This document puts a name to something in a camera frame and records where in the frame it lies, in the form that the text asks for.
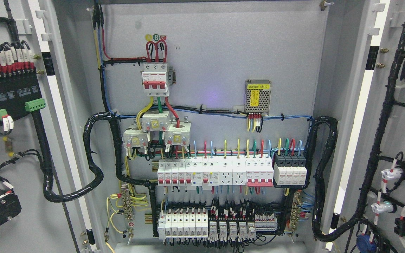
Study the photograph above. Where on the grey cabinet door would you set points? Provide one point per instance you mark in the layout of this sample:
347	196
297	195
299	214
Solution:
39	176
355	96

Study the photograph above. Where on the white current transformers cluster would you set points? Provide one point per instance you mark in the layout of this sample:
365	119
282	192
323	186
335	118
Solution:
156	124

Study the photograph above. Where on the metal mesh power supply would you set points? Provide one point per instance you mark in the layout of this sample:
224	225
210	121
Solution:
257	95

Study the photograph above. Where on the white red main breaker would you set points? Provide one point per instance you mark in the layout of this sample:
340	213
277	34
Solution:
157	79

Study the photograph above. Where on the white socket breaker row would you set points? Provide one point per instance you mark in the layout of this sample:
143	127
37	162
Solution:
216	171

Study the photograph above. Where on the black white surge protector modules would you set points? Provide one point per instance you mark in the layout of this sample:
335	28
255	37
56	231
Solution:
289	171

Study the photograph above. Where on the lower relay terminal row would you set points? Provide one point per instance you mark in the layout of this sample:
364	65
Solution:
215	225

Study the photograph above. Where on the brass ground terminal bar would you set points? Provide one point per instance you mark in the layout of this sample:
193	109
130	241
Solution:
295	210

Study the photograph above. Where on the black digital power meter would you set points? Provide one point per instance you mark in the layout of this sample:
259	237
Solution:
17	89

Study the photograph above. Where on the yellow terminal post block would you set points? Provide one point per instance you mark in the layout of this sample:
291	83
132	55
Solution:
8	142

